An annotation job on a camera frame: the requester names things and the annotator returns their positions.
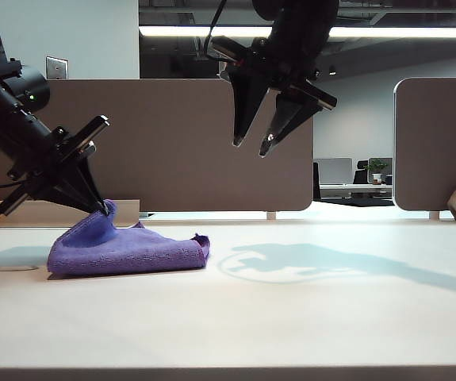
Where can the white ceiling light strip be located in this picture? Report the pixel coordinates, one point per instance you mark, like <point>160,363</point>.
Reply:
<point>172,31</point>

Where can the white divider foot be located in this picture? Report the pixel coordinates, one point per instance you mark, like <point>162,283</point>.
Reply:
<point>272,216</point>
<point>434,216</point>

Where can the ceiling spot lamp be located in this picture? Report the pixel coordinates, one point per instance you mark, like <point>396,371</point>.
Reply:
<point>332,71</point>

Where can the purple microfiber cloth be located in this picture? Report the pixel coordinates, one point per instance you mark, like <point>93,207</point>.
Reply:
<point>132,254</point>

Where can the small potted green plant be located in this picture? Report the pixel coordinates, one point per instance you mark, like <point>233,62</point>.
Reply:
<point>377,166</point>

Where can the white background desk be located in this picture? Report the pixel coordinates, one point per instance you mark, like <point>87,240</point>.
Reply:
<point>350,191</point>

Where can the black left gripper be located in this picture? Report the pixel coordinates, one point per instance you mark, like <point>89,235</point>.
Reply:
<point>69,151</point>

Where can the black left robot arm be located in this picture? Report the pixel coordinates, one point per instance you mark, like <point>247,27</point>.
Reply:
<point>1,111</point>

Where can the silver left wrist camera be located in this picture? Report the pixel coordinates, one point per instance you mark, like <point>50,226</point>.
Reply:
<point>87,148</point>

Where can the grey background desk partition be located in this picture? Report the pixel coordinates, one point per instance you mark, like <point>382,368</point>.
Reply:
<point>389,164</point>
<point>334,171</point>

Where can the silver wall switch plate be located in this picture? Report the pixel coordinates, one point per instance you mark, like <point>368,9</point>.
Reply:
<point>57,67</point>

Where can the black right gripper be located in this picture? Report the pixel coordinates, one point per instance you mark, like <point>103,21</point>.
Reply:
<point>283,75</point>

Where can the dark mug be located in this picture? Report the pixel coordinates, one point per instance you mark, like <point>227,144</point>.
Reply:
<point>389,180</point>

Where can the brown desk divider panel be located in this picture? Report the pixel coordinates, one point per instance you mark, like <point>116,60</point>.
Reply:
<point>437,147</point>
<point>172,158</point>

